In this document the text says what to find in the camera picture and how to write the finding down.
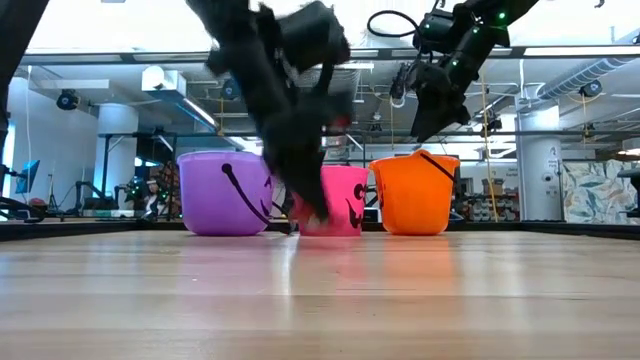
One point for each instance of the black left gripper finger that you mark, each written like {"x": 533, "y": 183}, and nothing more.
{"x": 317, "y": 190}
{"x": 299, "y": 190}

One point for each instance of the leaf patterned panel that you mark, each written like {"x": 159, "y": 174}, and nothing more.
{"x": 597, "y": 192}

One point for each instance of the black aluminium table frame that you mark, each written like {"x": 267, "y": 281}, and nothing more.
{"x": 75, "y": 227}

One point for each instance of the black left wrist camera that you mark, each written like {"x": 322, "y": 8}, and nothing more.
{"x": 312, "y": 35}

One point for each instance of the black chair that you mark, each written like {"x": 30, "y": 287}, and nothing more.
{"x": 632, "y": 192}

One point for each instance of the ribbed silver duct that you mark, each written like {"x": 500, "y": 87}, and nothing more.
{"x": 585, "y": 75}

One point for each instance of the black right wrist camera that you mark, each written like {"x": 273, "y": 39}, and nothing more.
{"x": 442, "y": 30}

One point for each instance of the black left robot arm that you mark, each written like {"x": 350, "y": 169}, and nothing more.
{"x": 235, "y": 40}

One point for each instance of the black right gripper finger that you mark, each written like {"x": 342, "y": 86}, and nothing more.
{"x": 447, "y": 125}
{"x": 422, "y": 127}

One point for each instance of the white round pillar with signs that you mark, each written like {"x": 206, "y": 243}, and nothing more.
{"x": 539, "y": 165}

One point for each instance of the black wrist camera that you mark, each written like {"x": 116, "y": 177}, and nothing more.
{"x": 312, "y": 35}
{"x": 442, "y": 30}

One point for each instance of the purple halloween bucket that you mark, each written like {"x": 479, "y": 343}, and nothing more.
{"x": 215, "y": 195}

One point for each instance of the grey overhead beam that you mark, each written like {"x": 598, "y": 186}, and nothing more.
{"x": 125, "y": 55}

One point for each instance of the pink halloween bucket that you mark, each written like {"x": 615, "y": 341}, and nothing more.
{"x": 345, "y": 200}

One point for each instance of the black hanging ceiling camera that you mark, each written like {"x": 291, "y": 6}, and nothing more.
{"x": 398, "y": 85}

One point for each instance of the plain white pillar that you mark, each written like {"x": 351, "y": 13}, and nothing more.
{"x": 117, "y": 150}

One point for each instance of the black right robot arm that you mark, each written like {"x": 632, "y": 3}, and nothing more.
{"x": 505, "y": 12}

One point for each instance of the orange halloween bucket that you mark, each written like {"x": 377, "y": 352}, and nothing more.
{"x": 412, "y": 195}

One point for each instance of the blue lit monitor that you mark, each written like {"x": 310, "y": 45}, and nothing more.
{"x": 27, "y": 176}

